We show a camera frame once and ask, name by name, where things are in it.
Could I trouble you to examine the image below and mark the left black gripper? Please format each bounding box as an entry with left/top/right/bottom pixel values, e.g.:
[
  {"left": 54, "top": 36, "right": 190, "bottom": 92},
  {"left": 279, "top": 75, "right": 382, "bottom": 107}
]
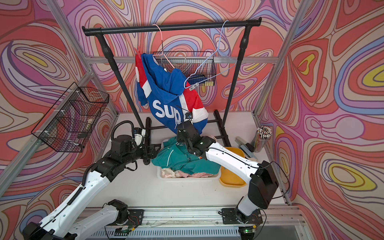
[{"left": 121, "top": 142, "right": 162, "bottom": 167}]

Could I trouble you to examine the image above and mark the green jacket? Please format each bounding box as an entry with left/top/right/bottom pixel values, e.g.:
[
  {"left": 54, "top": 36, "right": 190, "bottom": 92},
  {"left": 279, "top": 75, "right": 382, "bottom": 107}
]
[{"left": 152, "top": 137, "right": 221, "bottom": 175}]

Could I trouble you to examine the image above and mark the pink printed jacket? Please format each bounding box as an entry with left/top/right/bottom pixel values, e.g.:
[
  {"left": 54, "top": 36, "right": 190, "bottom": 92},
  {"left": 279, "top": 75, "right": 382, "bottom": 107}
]
[{"left": 160, "top": 168, "right": 214, "bottom": 179}]

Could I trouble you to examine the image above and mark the blue red white jacket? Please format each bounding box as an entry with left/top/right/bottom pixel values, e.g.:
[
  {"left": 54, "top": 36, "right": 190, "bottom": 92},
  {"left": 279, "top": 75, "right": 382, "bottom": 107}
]
[{"left": 135, "top": 54, "right": 209, "bottom": 134}]

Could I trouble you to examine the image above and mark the light blue hanger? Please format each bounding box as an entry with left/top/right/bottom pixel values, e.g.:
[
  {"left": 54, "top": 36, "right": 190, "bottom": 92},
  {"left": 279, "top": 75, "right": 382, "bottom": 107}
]
[{"left": 183, "top": 20, "right": 229, "bottom": 89}]

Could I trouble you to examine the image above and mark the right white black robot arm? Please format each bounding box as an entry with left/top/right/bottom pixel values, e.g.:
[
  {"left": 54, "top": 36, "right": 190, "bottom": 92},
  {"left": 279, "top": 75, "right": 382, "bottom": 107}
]
[{"left": 177, "top": 121, "right": 279, "bottom": 224}]

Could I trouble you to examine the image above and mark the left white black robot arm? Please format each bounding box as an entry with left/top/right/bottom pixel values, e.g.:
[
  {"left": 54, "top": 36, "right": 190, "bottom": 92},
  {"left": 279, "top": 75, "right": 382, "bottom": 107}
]
[{"left": 22, "top": 121, "right": 161, "bottom": 240}]

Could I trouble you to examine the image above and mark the pink hanger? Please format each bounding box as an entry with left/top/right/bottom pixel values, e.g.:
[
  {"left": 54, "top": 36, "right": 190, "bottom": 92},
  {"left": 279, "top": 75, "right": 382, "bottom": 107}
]
[{"left": 152, "top": 24, "right": 175, "bottom": 69}]

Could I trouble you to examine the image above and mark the white grey clothespin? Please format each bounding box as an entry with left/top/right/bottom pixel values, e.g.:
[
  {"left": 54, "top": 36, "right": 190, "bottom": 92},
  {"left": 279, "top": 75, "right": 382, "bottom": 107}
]
[{"left": 189, "top": 84, "right": 199, "bottom": 91}]

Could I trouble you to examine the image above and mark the white perforated plastic basket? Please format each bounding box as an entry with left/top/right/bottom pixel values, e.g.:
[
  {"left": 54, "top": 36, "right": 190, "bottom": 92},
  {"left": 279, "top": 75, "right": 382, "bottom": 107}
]
[{"left": 152, "top": 137, "right": 221, "bottom": 181}]

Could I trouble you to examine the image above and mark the blue brush in basket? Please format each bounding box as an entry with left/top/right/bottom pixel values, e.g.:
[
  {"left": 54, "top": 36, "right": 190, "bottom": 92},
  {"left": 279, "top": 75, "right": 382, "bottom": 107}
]
[{"left": 188, "top": 75, "right": 208, "bottom": 85}]

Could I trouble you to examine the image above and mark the yellow plastic tray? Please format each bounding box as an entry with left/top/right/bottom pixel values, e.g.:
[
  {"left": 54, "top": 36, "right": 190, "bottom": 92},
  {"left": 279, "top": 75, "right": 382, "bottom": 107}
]
[{"left": 219, "top": 147, "right": 247, "bottom": 188}]

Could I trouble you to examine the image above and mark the grey stapler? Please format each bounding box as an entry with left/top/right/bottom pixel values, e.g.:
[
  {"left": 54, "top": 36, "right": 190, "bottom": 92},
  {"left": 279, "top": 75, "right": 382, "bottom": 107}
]
[{"left": 235, "top": 137, "right": 256, "bottom": 159}]

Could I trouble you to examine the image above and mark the cup of coloured pencils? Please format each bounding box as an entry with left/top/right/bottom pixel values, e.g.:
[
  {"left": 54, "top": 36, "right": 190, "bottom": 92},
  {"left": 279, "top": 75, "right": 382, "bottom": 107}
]
[{"left": 254, "top": 126, "right": 272, "bottom": 152}]

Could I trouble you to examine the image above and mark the red clothespin on blue jacket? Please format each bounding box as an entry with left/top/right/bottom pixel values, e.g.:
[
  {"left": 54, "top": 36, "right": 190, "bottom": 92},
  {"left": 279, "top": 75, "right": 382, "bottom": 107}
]
[{"left": 134, "top": 48, "right": 143, "bottom": 58}]

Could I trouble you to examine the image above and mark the black clothes rack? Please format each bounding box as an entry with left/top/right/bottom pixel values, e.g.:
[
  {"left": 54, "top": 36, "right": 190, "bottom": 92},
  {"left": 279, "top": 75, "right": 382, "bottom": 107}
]
[{"left": 82, "top": 17, "right": 263, "bottom": 145}]

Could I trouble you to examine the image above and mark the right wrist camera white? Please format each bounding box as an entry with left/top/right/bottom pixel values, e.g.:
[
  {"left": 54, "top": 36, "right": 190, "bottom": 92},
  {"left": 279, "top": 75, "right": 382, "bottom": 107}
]
[{"left": 184, "top": 112, "right": 193, "bottom": 122}]

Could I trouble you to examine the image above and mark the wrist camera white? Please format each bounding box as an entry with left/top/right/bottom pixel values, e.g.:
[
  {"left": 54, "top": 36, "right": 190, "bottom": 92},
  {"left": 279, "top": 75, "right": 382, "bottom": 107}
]
[
  {"left": 134, "top": 128, "right": 146, "bottom": 148},
  {"left": 184, "top": 112, "right": 193, "bottom": 122}
]

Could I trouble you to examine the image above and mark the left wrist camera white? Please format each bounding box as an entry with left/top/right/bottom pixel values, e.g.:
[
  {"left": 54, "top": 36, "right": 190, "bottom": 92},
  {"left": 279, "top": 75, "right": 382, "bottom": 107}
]
[{"left": 134, "top": 128, "right": 146, "bottom": 148}]

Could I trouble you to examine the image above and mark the black wire basket back wall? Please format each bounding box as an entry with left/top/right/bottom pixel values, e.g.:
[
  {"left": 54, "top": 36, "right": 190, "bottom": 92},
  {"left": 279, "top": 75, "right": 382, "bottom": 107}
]
[{"left": 153, "top": 51, "right": 217, "bottom": 87}]

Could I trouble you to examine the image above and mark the black wire basket wall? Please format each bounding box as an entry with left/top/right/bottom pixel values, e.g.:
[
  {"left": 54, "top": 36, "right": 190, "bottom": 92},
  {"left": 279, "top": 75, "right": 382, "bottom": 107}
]
[
  {"left": 153, "top": 51, "right": 217, "bottom": 87},
  {"left": 31, "top": 83, "right": 110, "bottom": 153}
]

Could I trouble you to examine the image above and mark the black wire basket left wall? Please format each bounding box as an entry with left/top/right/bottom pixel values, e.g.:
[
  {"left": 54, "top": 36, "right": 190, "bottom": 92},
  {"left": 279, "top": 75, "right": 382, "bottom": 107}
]
[{"left": 31, "top": 83, "right": 110, "bottom": 153}]

